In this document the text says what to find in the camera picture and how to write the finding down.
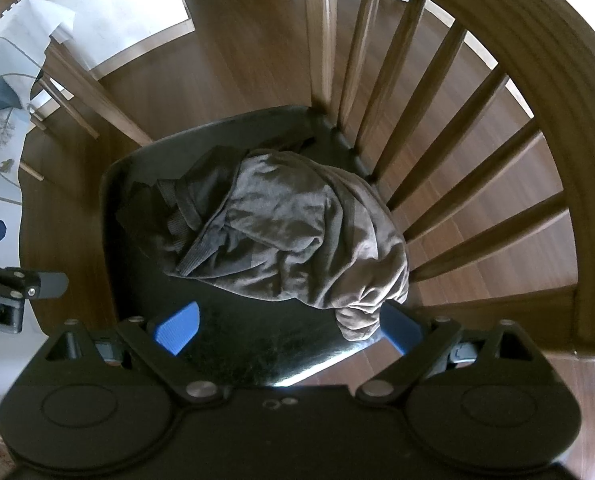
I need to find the patterned white blue table mat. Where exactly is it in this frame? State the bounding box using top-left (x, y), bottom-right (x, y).
top-left (0, 0), bottom-right (75, 204)

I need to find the brown two-tone sweater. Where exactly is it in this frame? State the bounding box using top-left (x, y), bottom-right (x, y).
top-left (118, 146), bottom-right (409, 341)

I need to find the wooden chair with black seat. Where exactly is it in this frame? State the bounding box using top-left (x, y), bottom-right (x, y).
top-left (102, 0), bottom-right (595, 385)

